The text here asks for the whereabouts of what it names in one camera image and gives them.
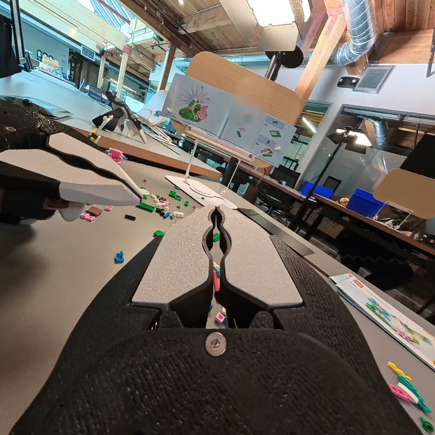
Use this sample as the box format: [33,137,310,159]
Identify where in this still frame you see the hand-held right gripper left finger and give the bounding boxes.
[132,205,217,311]

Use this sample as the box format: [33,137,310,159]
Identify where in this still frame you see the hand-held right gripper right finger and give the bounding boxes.
[217,205,303,311]

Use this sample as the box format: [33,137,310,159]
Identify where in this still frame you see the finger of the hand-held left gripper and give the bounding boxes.
[46,133,141,196]
[0,150,143,206]

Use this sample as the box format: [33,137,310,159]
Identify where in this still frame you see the toy brick flower model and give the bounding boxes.
[87,115,126,167]

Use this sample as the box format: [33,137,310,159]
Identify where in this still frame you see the grey desk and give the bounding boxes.
[0,160,435,435]

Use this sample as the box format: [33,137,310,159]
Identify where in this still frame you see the dark grey device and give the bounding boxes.
[7,96,74,118]

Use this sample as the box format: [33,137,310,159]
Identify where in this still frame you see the black gripper on stand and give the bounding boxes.
[92,90,147,144]

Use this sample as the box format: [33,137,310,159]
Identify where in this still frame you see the wood-edged grey table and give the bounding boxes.
[0,70,222,179]

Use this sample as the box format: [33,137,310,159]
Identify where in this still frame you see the scattered loose toy bricks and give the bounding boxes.
[80,177,227,324]

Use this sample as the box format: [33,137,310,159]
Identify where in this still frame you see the black monitor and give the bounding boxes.
[399,133,435,170]
[0,0,33,79]

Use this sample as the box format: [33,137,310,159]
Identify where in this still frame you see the blue plastic bin stack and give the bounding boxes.
[302,181,335,199]
[346,188,385,219]

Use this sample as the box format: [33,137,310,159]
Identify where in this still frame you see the closed instruction booklet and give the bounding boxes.
[329,273,435,371]

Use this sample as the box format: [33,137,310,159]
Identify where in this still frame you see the open instruction booklet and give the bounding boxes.
[161,73,297,168]

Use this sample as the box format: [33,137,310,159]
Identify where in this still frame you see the long brown table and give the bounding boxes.
[238,163,435,259]

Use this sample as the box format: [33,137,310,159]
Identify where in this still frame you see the studio light on tripod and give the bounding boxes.
[290,126,373,235]

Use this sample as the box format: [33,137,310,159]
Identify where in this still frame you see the wooden book stand white base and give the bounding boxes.
[162,51,302,209]

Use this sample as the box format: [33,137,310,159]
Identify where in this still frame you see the yellow toy brick stem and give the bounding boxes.
[387,362,413,382]

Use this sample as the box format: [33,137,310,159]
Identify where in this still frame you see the pink toy brick plate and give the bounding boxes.
[388,384,411,401]

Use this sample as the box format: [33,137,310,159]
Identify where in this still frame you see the teal toy brick stem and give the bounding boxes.
[397,374,432,414]

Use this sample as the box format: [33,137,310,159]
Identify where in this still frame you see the white toy brick bar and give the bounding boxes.
[398,383,420,404]

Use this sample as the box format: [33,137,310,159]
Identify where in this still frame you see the round black lamp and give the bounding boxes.
[265,46,304,81]

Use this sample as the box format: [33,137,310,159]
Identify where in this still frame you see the ceiling light panel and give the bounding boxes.
[219,0,311,52]

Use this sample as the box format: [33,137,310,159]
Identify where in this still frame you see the wall air vent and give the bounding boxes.
[353,65,396,94]

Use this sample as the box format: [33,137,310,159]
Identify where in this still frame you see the silver air duct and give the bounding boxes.
[307,0,378,67]

